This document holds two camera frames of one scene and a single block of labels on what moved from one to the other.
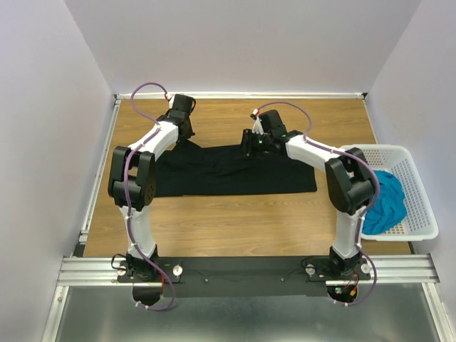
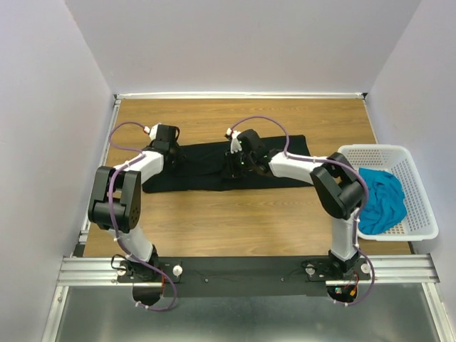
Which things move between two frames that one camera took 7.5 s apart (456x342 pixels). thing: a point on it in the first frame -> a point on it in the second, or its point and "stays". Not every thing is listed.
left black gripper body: x=189 y=131 -> x=177 y=158
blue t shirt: x=389 y=208 stays
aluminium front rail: x=98 y=272 stays
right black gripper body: x=254 y=144 -> x=238 y=164
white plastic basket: x=421 y=222 stays
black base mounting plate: x=231 y=277 stays
